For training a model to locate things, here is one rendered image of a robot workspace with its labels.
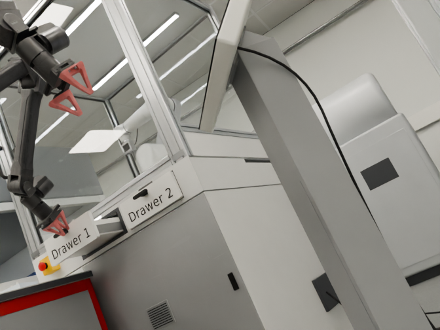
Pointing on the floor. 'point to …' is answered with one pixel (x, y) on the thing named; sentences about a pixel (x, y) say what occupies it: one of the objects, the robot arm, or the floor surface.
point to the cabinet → (219, 269)
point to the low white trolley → (53, 306)
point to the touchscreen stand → (324, 195)
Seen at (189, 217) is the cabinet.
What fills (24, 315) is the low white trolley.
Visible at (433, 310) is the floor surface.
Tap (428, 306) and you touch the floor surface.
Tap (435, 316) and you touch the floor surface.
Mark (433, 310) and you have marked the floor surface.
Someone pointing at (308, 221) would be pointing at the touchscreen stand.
